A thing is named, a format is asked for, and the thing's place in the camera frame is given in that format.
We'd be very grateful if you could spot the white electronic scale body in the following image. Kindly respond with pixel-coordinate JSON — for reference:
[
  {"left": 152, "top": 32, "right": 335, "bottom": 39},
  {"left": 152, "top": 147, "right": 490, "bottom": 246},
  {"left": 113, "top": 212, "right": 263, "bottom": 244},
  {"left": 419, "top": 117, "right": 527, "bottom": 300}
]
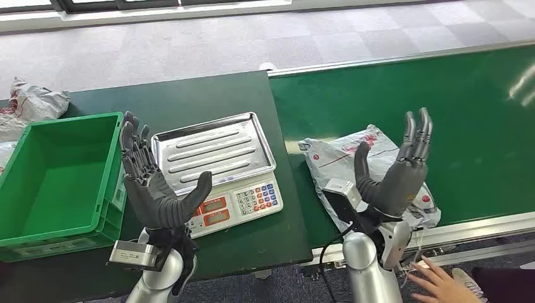
[{"left": 184, "top": 170, "right": 284, "bottom": 240}]

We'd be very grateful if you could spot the person's leg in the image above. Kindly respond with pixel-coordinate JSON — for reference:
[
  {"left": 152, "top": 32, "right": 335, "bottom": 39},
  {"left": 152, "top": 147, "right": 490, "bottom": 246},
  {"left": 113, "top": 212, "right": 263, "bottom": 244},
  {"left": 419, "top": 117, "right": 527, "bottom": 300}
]
[{"left": 472, "top": 266, "right": 535, "bottom": 303}]

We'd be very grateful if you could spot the crumpled grey mailer package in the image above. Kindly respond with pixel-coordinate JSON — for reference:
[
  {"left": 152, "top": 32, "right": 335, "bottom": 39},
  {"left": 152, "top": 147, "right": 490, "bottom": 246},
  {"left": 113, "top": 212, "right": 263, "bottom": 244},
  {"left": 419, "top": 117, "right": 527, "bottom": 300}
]
[
  {"left": 0, "top": 141, "right": 18, "bottom": 177},
  {"left": 0, "top": 76, "right": 71, "bottom": 143}
]

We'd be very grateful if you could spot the black window frame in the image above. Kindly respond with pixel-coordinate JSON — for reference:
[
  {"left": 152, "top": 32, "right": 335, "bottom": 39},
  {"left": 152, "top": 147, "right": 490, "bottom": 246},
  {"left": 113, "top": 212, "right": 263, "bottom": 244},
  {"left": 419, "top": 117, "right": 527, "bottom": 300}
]
[{"left": 0, "top": 0, "right": 293, "bottom": 14}]

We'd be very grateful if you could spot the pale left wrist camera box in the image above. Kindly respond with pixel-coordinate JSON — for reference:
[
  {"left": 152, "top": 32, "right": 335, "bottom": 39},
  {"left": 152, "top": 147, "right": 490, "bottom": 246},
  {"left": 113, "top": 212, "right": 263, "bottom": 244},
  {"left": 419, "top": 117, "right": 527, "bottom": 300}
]
[{"left": 109, "top": 240, "right": 162, "bottom": 270}]

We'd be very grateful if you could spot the grey plastic mailer package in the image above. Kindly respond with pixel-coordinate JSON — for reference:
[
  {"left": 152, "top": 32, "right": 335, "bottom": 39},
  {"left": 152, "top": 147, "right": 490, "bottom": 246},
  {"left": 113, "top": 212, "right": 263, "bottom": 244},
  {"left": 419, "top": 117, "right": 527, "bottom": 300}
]
[{"left": 298, "top": 124, "right": 442, "bottom": 234}]

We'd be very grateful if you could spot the person's beige shoe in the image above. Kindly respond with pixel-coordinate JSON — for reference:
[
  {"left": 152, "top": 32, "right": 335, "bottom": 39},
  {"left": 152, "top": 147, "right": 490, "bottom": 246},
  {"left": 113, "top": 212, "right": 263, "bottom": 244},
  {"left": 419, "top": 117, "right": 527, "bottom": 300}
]
[{"left": 451, "top": 267, "right": 489, "bottom": 302}]

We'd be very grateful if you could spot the green plastic crate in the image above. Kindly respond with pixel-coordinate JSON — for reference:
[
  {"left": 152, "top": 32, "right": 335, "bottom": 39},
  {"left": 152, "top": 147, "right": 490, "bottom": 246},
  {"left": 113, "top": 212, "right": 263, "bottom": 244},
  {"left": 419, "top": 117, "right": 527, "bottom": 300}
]
[{"left": 0, "top": 111, "right": 127, "bottom": 263}]

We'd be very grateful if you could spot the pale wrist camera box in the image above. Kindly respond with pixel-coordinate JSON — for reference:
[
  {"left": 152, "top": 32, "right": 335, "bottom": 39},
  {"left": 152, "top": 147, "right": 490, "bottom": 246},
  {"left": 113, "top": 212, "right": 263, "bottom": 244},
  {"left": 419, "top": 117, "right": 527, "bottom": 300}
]
[
  {"left": 322, "top": 178, "right": 370, "bottom": 225},
  {"left": 109, "top": 240, "right": 162, "bottom": 270}
]

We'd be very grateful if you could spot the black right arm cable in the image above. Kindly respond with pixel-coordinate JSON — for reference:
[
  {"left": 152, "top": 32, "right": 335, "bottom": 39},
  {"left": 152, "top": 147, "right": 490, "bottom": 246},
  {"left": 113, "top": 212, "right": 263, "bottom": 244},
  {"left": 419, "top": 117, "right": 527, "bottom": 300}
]
[{"left": 319, "top": 225, "right": 360, "bottom": 303}]

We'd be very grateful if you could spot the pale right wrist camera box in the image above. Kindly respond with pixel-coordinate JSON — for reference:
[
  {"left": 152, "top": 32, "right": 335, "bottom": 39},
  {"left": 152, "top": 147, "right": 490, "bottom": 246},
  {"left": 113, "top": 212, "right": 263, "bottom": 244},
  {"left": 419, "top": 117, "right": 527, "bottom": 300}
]
[{"left": 322, "top": 178, "right": 370, "bottom": 225}]

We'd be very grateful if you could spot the green conveyor belt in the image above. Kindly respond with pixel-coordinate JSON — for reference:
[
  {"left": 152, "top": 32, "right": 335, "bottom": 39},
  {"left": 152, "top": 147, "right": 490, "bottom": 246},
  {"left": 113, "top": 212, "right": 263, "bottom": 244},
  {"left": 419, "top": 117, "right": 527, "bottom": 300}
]
[{"left": 269, "top": 44, "right": 535, "bottom": 249}]

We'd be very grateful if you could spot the person's hand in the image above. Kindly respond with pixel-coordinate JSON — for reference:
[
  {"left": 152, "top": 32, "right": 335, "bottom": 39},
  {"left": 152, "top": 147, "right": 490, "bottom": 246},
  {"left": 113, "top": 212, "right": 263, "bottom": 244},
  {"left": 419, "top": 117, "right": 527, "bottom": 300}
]
[{"left": 407, "top": 256, "right": 481, "bottom": 303}]

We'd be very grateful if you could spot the aluminium conveyor rail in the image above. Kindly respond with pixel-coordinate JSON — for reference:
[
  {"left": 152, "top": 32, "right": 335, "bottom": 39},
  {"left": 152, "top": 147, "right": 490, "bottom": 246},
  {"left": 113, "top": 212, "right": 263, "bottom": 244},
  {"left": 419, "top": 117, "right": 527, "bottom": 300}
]
[
  {"left": 311, "top": 211, "right": 535, "bottom": 270},
  {"left": 267, "top": 39, "right": 535, "bottom": 78}
]

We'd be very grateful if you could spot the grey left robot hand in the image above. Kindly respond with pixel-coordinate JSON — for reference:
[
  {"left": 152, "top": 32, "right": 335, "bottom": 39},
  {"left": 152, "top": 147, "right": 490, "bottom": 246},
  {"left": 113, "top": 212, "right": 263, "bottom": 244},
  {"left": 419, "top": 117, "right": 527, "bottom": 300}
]
[{"left": 119, "top": 110, "right": 213, "bottom": 231}]

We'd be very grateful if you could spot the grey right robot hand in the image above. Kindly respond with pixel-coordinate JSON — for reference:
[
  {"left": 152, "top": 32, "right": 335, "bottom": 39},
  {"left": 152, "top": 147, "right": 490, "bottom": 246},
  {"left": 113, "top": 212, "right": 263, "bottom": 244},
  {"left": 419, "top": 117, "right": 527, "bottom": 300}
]
[{"left": 354, "top": 107, "right": 434, "bottom": 220}]

